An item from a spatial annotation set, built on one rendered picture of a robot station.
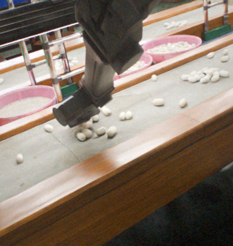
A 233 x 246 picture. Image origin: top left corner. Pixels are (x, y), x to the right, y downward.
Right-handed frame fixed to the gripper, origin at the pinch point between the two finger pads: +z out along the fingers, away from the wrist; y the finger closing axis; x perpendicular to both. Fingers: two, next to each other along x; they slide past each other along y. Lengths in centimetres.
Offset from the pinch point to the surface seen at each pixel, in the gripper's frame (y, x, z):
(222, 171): -86, 47, 61
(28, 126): 11.7, -5.6, 6.9
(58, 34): -18.3, -38.2, 17.9
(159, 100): -24.5, 7.5, -9.8
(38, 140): 12.4, 1.0, 1.2
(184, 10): -121, -49, 56
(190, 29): -91, -26, 30
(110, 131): -3.0, 10.0, -12.5
